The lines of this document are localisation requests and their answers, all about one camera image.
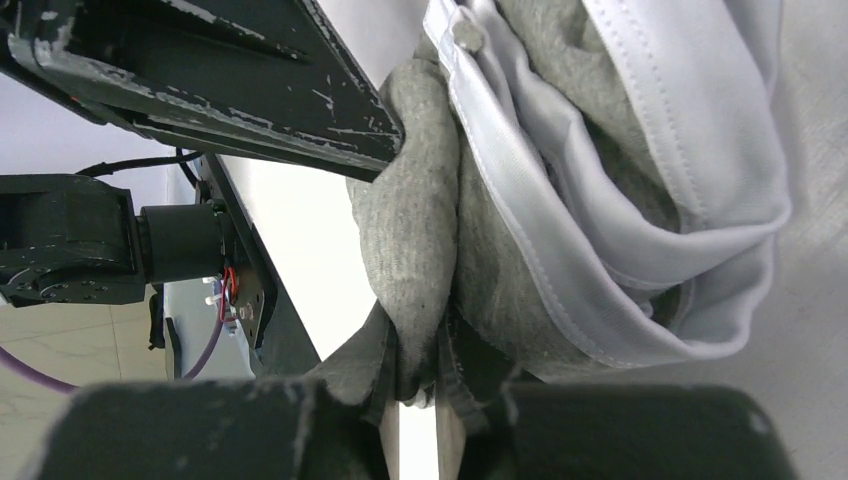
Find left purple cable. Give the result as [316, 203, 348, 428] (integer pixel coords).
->
[0, 278, 233, 395]

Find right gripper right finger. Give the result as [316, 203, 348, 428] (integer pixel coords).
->
[435, 311, 800, 480]

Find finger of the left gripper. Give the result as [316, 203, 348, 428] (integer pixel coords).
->
[1, 0, 404, 181]

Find grey underwear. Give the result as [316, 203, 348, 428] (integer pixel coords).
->
[347, 1, 791, 403]

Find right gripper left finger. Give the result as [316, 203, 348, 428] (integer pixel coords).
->
[33, 301, 399, 480]

